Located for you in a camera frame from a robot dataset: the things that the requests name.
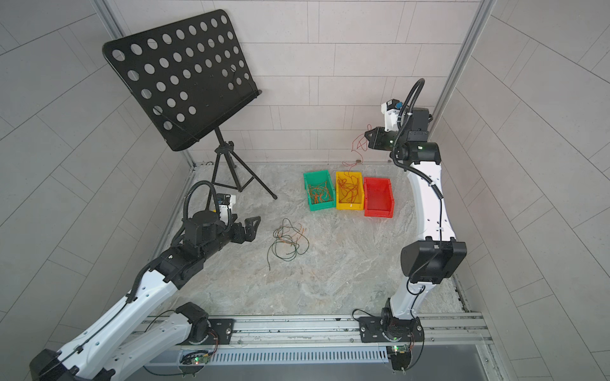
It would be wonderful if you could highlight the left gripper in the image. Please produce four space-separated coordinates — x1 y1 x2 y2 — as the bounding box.
199 212 263 261

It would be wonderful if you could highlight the orange cable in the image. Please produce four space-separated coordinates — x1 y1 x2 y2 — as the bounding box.
308 182 334 205

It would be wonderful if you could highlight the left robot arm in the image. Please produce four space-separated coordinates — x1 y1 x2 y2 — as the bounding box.
30 180 261 380

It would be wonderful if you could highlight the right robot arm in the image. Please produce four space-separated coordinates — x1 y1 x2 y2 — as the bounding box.
365 78 467 342

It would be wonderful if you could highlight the yellow plastic bin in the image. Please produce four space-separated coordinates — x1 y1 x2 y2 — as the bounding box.
335 171 365 211

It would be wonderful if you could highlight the red plastic bin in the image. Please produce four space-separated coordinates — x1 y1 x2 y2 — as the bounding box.
364 177 395 218

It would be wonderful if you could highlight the green plastic bin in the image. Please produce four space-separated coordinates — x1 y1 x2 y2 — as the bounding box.
303 170 336 211

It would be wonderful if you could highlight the left green circuit board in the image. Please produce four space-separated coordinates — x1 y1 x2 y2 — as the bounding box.
180 350 214 366

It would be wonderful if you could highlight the green circuit board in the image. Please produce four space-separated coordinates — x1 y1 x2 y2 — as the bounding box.
386 345 412 372
180 350 214 366

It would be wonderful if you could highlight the black perforated music stand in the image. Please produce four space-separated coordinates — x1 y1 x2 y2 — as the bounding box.
103 10 262 176

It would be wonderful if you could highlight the right green circuit board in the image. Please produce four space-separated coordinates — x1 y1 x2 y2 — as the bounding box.
386 345 412 372

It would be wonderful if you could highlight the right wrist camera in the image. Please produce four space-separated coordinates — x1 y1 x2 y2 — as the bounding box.
381 98 403 132

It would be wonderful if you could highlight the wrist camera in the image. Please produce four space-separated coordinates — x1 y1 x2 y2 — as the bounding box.
381 98 403 132
217 193 237 223

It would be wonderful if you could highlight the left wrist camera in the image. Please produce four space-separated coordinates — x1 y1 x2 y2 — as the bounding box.
217 193 237 223

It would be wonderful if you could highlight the dark green cable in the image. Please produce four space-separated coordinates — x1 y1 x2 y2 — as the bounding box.
265 217 311 271

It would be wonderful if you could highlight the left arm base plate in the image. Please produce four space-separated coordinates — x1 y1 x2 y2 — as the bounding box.
187 318 235 345

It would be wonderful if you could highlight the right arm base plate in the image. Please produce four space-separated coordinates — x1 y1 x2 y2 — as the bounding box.
357 316 424 344

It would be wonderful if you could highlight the aluminium mounting rail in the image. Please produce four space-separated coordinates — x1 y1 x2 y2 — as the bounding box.
94 311 492 353

